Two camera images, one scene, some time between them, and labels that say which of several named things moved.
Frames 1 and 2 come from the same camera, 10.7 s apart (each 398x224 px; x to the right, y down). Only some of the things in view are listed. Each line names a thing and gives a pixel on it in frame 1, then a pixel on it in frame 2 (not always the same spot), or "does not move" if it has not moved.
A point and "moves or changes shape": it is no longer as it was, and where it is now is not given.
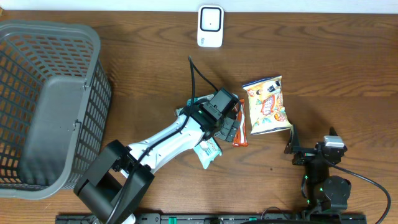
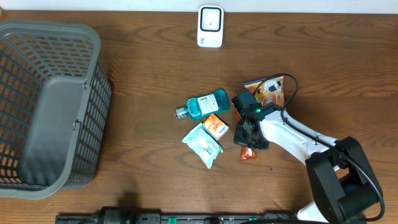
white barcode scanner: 211,18 does not move
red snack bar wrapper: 240,139 moves or changes shape
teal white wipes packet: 207,151 does not move
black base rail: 185,218 does not move
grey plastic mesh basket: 55,102 does not move
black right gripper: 305,154 -> 261,145
